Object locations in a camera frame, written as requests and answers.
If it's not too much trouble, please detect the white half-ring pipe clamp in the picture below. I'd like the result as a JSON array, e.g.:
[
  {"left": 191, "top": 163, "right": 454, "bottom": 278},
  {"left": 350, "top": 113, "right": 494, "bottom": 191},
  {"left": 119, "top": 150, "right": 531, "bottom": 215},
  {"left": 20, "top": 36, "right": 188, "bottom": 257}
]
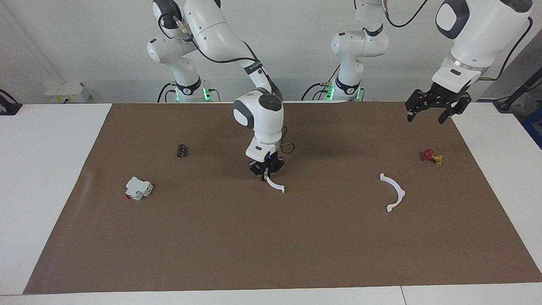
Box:
[
  {"left": 379, "top": 173, "right": 406, "bottom": 213},
  {"left": 263, "top": 169, "right": 285, "bottom": 194}
]

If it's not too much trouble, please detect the red and yellow valve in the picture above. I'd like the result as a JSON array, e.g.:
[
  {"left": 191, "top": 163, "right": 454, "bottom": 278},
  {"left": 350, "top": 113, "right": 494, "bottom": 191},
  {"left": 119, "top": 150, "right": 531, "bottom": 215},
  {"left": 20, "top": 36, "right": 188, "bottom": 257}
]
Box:
[{"left": 421, "top": 149, "right": 444, "bottom": 165}]

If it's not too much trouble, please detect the black stand pole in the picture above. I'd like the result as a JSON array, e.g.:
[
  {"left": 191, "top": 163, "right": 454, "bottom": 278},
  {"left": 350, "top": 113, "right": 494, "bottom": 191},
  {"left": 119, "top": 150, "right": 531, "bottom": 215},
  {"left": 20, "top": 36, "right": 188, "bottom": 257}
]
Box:
[{"left": 493, "top": 68, "right": 542, "bottom": 113}]

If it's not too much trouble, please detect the brown table mat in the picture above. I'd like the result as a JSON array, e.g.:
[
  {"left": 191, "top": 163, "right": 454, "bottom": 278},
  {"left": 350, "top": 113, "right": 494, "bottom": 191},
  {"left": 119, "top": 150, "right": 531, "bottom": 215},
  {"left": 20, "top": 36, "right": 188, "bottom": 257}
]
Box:
[{"left": 23, "top": 102, "right": 542, "bottom": 294}]

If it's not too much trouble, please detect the blue box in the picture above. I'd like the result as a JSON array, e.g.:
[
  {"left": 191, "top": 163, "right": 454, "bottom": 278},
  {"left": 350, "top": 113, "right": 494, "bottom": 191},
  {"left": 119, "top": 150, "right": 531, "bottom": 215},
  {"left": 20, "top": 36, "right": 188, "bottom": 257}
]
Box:
[{"left": 522, "top": 106, "right": 542, "bottom": 150}]

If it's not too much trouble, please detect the white circuit breaker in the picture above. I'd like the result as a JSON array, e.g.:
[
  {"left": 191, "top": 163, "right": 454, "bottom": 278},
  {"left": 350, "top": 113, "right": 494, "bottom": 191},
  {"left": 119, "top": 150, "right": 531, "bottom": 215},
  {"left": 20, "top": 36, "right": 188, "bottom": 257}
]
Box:
[{"left": 125, "top": 176, "right": 153, "bottom": 201}]

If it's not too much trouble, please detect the black table clamp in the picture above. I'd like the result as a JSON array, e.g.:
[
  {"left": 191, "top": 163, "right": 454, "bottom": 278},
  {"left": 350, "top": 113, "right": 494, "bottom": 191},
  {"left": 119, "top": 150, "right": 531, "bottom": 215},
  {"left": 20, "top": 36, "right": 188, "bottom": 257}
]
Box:
[{"left": 0, "top": 89, "right": 22, "bottom": 116}]

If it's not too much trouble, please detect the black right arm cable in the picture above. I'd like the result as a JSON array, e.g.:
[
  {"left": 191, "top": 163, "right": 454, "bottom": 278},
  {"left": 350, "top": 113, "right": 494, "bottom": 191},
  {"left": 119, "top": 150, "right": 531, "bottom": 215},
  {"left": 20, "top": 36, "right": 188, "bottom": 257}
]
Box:
[{"left": 158, "top": 13, "right": 296, "bottom": 155}]

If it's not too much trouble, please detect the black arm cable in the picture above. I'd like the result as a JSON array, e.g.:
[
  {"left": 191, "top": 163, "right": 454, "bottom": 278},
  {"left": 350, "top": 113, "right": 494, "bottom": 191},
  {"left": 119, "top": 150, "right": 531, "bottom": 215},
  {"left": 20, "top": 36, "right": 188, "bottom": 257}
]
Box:
[
  {"left": 381, "top": 0, "right": 533, "bottom": 81},
  {"left": 158, "top": 13, "right": 296, "bottom": 155}
]

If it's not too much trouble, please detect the black base power cable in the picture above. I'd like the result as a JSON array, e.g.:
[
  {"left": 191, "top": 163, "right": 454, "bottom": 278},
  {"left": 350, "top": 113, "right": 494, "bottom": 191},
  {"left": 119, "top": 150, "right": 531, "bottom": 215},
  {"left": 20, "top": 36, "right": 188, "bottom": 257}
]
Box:
[
  {"left": 301, "top": 82, "right": 329, "bottom": 101},
  {"left": 158, "top": 82, "right": 176, "bottom": 103}
]

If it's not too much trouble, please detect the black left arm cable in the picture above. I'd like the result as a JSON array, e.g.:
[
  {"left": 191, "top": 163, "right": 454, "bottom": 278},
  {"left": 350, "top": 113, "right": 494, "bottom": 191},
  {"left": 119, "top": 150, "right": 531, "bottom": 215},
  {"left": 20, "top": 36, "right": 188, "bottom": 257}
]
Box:
[{"left": 381, "top": 0, "right": 533, "bottom": 81}]

